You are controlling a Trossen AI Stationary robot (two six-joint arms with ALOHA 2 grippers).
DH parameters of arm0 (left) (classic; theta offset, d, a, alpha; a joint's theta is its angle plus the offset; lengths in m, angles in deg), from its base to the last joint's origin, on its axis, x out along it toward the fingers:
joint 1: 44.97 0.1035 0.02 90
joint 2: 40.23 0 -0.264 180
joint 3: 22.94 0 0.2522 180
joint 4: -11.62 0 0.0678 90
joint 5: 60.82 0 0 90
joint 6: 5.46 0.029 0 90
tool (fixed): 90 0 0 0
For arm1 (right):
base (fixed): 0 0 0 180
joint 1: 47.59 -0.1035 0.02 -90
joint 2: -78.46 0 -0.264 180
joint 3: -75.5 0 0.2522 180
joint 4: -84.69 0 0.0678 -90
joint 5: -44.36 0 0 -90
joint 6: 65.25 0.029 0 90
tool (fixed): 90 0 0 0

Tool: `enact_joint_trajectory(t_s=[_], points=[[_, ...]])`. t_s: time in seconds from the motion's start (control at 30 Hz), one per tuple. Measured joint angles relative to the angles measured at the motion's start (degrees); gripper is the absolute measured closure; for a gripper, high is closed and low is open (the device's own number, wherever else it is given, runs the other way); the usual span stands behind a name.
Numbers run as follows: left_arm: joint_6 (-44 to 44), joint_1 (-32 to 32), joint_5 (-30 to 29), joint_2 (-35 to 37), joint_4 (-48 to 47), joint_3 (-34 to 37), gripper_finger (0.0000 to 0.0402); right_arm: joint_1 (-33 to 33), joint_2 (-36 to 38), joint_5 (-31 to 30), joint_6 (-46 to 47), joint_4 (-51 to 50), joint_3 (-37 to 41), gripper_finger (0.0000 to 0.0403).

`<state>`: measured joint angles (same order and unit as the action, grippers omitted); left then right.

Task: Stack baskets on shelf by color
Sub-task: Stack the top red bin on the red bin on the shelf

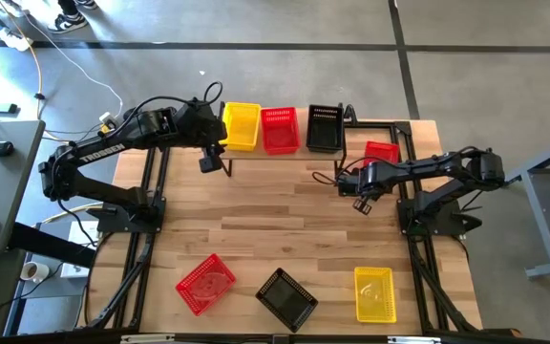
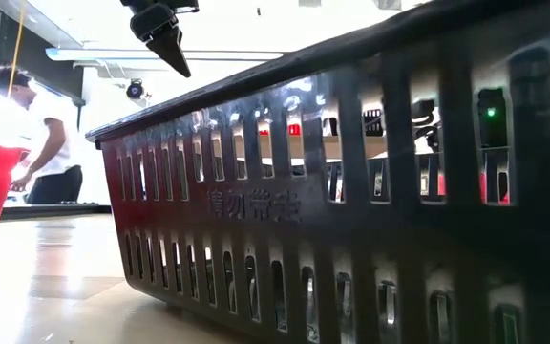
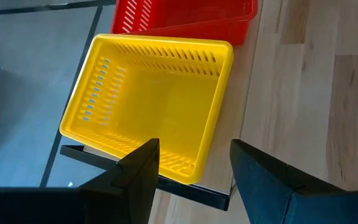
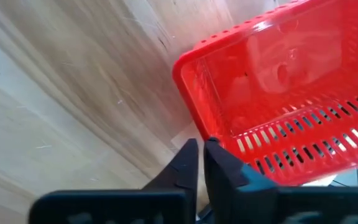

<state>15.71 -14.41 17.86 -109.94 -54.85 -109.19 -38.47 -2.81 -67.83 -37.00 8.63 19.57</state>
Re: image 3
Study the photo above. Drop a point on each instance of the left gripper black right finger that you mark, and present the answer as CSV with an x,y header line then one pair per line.
x,y
266,193

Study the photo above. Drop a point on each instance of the red plastic slotted basket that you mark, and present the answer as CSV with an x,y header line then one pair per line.
x,y
191,18

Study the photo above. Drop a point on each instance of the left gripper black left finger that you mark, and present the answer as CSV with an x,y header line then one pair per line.
x,y
132,193

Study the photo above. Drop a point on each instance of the yellow plastic slotted basket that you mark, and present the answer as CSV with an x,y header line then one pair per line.
x,y
166,105

